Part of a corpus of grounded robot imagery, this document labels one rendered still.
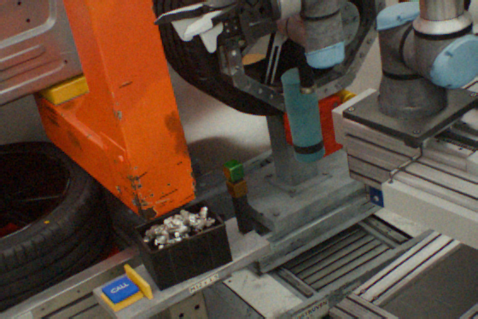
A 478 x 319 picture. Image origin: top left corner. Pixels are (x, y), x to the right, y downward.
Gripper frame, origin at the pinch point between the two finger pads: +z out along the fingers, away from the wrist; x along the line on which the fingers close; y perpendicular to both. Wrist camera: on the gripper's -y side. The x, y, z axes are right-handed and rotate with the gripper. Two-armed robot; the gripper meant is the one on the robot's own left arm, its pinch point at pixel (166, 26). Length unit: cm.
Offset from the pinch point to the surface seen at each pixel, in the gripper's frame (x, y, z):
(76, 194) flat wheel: 94, 61, 11
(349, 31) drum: 61, 33, -67
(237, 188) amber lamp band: 49, 57, -21
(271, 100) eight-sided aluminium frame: 76, 49, -46
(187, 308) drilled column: 47, 82, 0
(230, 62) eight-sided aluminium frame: 72, 34, -36
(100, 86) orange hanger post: 64, 25, 1
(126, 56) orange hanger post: 58, 19, -6
